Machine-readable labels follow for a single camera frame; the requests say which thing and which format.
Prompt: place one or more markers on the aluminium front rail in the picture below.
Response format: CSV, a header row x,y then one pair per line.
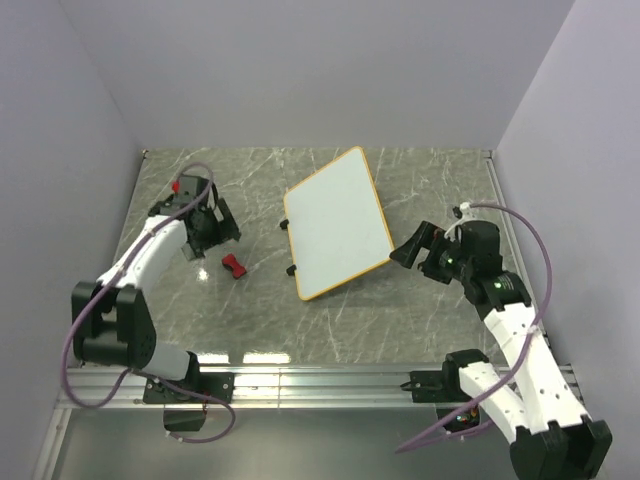
x,y
339,386

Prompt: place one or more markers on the red whiteboard eraser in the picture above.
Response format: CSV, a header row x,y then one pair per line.
x,y
231,264

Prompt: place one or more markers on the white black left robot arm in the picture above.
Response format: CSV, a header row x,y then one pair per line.
x,y
111,321

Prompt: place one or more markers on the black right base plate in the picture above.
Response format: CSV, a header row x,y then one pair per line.
x,y
438,387

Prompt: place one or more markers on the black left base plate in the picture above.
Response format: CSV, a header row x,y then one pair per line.
x,y
218,385

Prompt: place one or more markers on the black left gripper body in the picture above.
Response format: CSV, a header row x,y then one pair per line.
x,y
214,231

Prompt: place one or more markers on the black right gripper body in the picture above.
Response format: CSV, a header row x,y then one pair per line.
x,y
445,261

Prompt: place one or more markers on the yellow framed whiteboard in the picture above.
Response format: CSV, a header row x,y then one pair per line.
x,y
336,226

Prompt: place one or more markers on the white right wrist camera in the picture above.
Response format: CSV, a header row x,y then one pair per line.
x,y
462,213

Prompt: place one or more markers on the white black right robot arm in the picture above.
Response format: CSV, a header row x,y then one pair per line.
x,y
549,431

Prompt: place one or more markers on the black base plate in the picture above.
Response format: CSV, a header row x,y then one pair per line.
x,y
438,387
218,385

